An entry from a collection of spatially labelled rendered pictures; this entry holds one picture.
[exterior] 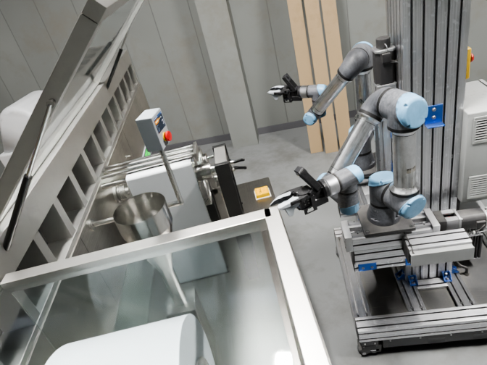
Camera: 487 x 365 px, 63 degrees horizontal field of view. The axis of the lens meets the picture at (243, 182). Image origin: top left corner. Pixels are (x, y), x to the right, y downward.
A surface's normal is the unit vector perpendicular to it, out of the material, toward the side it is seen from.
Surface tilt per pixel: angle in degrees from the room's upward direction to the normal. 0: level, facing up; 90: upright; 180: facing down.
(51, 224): 90
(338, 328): 0
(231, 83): 90
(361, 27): 90
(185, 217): 90
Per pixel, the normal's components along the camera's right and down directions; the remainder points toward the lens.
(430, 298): -0.22, -0.83
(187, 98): -0.04, 0.54
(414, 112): 0.36, 0.29
